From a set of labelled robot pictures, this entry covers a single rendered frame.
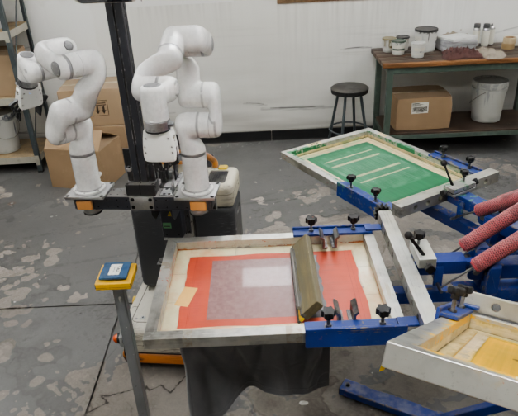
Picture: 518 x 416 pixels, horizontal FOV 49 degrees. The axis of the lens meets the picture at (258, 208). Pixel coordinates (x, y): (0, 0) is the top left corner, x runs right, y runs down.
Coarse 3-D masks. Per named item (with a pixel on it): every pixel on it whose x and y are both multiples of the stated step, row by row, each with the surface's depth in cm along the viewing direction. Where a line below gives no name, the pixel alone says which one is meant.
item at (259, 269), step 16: (224, 256) 213; (240, 256) 212; (256, 256) 212; (272, 256) 211; (288, 256) 211; (320, 256) 210; (336, 256) 209; (352, 256) 209; (192, 272) 204; (208, 272) 204; (224, 272) 203; (240, 272) 203; (256, 272) 202; (272, 272) 202; (288, 272) 201; (320, 272) 201; (336, 272) 200; (352, 272) 200
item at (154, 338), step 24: (168, 240) 218; (192, 240) 217; (216, 240) 216; (240, 240) 216; (264, 240) 216; (288, 240) 216; (312, 240) 217; (360, 240) 217; (168, 264) 203; (168, 288) 194; (384, 288) 185; (144, 336) 170; (168, 336) 169; (192, 336) 169; (216, 336) 168; (240, 336) 168; (264, 336) 168; (288, 336) 168
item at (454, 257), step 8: (440, 256) 191; (448, 256) 191; (456, 256) 190; (440, 264) 188; (448, 264) 188; (456, 264) 188; (464, 264) 188; (424, 272) 190; (448, 272) 190; (456, 272) 190
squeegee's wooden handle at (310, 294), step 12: (300, 240) 209; (300, 252) 203; (312, 252) 200; (300, 264) 197; (312, 264) 192; (300, 276) 192; (312, 276) 185; (300, 288) 186; (312, 288) 180; (312, 300) 175; (300, 312) 177; (312, 312) 175
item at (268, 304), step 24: (216, 288) 195; (240, 288) 195; (264, 288) 194; (288, 288) 193; (336, 288) 192; (360, 288) 191; (192, 312) 184; (216, 312) 184; (240, 312) 183; (264, 312) 183; (288, 312) 182; (360, 312) 180
